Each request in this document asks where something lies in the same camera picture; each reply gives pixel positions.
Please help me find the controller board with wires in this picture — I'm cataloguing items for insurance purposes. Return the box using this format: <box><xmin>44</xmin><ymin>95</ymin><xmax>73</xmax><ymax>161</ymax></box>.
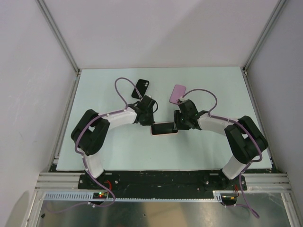
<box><xmin>221</xmin><ymin>185</ymin><xmax>240</xmax><ymax>208</ymax></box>
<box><xmin>93</xmin><ymin>180</ymin><xmax>112</xmax><ymax>200</ymax></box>

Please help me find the white slotted cable duct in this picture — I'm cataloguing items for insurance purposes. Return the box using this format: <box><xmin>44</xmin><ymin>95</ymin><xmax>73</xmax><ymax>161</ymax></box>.
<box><xmin>44</xmin><ymin>192</ymin><xmax>226</xmax><ymax>202</ymax></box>

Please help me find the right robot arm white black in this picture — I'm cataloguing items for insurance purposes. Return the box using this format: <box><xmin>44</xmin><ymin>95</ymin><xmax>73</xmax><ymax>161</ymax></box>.
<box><xmin>174</xmin><ymin>99</ymin><xmax>268</xmax><ymax>190</ymax></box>

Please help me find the black phone case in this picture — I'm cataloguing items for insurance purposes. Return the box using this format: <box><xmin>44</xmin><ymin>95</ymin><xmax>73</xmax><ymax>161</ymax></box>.
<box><xmin>131</xmin><ymin>79</ymin><xmax>150</xmax><ymax>99</ymax></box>

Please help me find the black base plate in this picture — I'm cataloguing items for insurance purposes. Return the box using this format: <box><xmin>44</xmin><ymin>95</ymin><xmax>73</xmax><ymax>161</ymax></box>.
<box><xmin>78</xmin><ymin>170</ymin><xmax>247</xmax><ymax>199</ymax></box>

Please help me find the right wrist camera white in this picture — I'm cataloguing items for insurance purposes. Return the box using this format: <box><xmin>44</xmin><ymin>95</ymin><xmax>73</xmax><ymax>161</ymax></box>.
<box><xmin>177</xmin><ymin>97</ymin><xmax>186</xmax><ymax>104</ymax></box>

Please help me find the left controller board with wires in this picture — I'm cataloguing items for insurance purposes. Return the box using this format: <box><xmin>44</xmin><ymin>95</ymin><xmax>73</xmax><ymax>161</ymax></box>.
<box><xmin>93</xmin><ymin>180</ymin><xmax>112</xmax><ymax>200</ymax></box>

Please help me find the aluminium frame post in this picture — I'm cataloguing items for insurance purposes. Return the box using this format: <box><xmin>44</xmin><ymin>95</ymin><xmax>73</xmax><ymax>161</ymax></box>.
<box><xmin>35</xmin><ymin>0</ymin><xmax>81</xmax><ymax>76</ymax></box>
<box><xmin>242</xmin><ymin>0</ymin><xmax>288</xmax><ymax>75</ymax></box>

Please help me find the right aluminium frame post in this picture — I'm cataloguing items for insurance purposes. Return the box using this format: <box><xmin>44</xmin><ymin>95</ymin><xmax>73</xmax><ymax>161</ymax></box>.
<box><xmin>242</xmin><ymin>0</ymin><xmax>288</xmax><ymax>75</ymax></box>

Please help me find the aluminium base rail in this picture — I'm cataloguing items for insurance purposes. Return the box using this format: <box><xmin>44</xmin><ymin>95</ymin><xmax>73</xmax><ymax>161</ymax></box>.
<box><xmin>35</xmin><ymin>173</ymin><xmax>293</xmax><ymax>193</ymax></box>

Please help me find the purple phone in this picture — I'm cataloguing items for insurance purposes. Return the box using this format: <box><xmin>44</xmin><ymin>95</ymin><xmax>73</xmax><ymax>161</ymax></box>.
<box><xmin>169</xmin><ymin>85</ymin><xmax>186</xmax><ymax>105</ymax></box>

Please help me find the left aluminium frame post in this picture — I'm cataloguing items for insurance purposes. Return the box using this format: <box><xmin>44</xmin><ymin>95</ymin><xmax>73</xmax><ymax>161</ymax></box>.
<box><xmin>35</xmin><ymin>0</ymin><xmax>81</xmax><ymax>76</ymax></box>

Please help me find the pink phone case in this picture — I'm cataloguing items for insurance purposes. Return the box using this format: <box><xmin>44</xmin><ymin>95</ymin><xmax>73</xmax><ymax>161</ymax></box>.
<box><xmin>150</xmin><ymin>122</ymin><xmax>179</xmax><ymax>137</ymax></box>

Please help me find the right controller board with wires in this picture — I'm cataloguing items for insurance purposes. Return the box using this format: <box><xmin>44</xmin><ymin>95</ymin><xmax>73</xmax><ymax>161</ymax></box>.
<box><xmin>221</xmin><ymin>185</ymin><xmax>240</xmax><ymax>208</ymax></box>

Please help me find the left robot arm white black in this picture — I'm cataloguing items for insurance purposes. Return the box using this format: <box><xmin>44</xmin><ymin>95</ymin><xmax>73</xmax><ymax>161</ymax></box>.
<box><xmin>71</xmin><ymin>96</ymin><xmax>158</xmax><ymax>189</ymax></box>

